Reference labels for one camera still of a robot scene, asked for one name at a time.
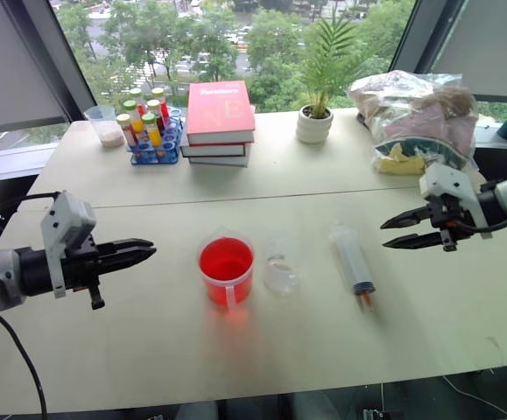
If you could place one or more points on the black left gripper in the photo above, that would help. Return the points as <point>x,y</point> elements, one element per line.
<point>80,264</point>

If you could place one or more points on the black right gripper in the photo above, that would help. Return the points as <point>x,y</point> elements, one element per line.
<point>452,219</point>

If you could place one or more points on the large clear plastic syringe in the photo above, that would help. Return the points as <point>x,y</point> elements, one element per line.
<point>353,260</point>

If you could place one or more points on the beaker with red liquid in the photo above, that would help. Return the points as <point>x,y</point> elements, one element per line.
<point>227,271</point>

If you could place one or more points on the clear cup with white powder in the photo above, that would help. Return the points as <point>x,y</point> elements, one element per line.
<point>104,127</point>

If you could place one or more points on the small clear beaker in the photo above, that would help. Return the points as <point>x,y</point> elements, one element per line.
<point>281,267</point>

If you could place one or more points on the yellow cloth in bag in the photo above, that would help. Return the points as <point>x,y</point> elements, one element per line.
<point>399,164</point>

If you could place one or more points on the blue test tube rack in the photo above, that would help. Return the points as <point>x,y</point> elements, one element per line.
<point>157,151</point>

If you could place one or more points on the clear plastic bag with contents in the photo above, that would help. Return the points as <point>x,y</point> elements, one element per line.
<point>415,114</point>

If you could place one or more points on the cream-capped tube with red liquid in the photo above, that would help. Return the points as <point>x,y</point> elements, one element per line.
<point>156,113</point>
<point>126,129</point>

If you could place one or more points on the green-capped tube with yellow liquid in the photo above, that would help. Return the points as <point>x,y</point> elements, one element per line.
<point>132,116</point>
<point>151,130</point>

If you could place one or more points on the thin book with white pages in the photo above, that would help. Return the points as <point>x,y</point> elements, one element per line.
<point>213,149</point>
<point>220,160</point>

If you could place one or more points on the white ribbed plant pot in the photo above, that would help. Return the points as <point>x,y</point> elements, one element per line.
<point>315,127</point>

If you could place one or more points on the green-capped tube with red liquid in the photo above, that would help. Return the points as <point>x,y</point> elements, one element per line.
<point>160,98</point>
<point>137,98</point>

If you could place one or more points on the red hardcover book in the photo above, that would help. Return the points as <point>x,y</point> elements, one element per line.
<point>220,109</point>

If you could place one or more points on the green palm plant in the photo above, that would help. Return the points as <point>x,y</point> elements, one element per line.
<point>327,61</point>

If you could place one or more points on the grey roller blind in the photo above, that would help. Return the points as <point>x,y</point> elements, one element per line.
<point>489,48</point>
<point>12,65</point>

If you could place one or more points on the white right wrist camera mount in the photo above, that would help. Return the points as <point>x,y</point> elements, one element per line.
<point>452,181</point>

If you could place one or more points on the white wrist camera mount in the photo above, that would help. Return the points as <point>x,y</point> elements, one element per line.
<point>67,219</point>
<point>452,181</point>

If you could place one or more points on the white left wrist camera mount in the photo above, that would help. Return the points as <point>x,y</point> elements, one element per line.
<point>67,219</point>

